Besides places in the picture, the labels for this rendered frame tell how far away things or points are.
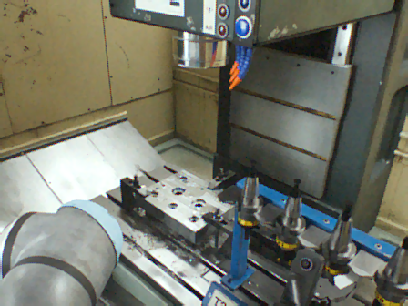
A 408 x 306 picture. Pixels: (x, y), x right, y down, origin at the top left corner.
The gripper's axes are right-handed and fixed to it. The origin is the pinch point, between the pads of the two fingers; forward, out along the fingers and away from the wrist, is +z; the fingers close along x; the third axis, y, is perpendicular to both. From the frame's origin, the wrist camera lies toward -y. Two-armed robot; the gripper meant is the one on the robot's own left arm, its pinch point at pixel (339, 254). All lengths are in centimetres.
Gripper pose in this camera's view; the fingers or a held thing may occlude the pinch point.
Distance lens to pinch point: 85.1
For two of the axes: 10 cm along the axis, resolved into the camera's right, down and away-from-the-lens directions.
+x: 7.3, 3.3, -6.0
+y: 0.2, 8.7, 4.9
